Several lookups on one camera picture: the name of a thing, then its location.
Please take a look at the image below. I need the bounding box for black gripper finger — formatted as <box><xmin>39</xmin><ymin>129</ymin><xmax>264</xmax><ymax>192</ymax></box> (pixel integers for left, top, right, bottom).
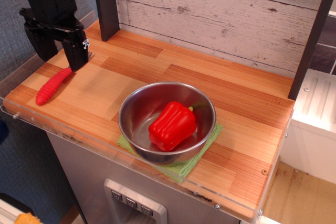
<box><xmin>62</xmin><ymin>39</ymin><xmax>89</xmax><ymax>71</ymax></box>
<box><xmin>24</xmin><ymin>25</ymin><xmax>58</xmax><ymax>61</ymax></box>

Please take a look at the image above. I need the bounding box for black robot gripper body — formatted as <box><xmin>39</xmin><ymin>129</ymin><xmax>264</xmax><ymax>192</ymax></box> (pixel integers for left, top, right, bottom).
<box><xmin>20</xmin><ymin>0</ymin><xmax>87</xmax><ymax>42</ymax></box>

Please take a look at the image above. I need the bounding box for red-handled metal fork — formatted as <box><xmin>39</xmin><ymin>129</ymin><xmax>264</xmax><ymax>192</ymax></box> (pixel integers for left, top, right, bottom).
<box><xmin>35</xmin><ymin>51</ymin><xmax>95</xmax><ymax>106</ymax></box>

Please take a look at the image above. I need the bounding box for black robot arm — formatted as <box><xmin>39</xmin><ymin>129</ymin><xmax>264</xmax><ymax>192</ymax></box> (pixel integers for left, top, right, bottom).
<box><xmin>19</xmin><ymin>0</ymin><xmax>89</xmax><ymax>71</ymax></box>

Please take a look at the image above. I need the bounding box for stainless steel bowl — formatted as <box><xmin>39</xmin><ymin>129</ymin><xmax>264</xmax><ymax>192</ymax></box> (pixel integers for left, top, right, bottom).
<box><xmin>119</xmin><ymin>82</ymin><xmax>216</xmax><ymax>165</ymax></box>

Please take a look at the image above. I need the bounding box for red bell pepper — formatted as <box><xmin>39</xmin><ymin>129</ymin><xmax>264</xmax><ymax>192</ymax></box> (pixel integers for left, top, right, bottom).
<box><xmin>149</xmin><ymin>101</ymin><xmax>196</xmax><ymax>152</ymax></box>

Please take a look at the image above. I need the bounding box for clear acrylic table guard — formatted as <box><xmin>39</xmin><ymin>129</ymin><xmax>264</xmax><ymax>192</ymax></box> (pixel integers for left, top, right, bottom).
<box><xmin>2</xmin><ymin>99</ymin><xmax>294</xmax><ymax>223</ymax></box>

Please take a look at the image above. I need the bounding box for grey cabinet with button panel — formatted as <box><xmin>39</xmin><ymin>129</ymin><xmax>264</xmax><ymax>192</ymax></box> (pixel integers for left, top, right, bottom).
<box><xmin>47</xmin><ymin>133</ymin><xmax>239</xmax><ymax>223</ymax></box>

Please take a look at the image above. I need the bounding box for green cloth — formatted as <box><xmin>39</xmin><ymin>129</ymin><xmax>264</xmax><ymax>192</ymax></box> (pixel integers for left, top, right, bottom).
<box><xmin>117</xmin><ymin>123</ymin><xmax>223</xmax><ymax>184</ymax></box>

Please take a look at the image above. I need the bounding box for yellow object bottom left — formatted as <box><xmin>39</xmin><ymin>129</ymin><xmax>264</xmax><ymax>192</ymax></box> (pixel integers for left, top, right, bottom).
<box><xmin>14</xmin><ymin>212</ymin><xmax>41</xmax><ymax>224</ymax></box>

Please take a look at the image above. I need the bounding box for white toy sink unit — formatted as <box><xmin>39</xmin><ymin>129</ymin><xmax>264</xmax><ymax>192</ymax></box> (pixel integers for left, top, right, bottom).
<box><xmin>279</xmin><ymin>10</ymin><xmax>336</xmax><ymax>185</ymax></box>

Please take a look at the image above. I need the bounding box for dark left shelf post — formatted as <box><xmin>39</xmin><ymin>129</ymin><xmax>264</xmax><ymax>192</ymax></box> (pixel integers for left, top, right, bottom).
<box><xmin>96</xmin><ymin>0</ymin><xmax>120</xmax><ymax>41</ymax></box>

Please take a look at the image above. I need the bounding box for dark shelf post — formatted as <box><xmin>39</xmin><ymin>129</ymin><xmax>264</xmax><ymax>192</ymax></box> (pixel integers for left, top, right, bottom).
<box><xmin>288</xmin><ymin>0</ymin><xmax>333</xmax><ymax>100</ymax></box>
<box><xmin>96</xmin><ymin>0</ymin><xmax>120</xmax><ymax>41</ymax></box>

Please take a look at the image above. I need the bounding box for dark right shelf post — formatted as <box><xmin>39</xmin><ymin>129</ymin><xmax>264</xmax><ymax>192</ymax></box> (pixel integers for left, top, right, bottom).
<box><xmin>288</xmin><ymin>0</ymin><xmax>333</xmax><ymax>100</ymax></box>

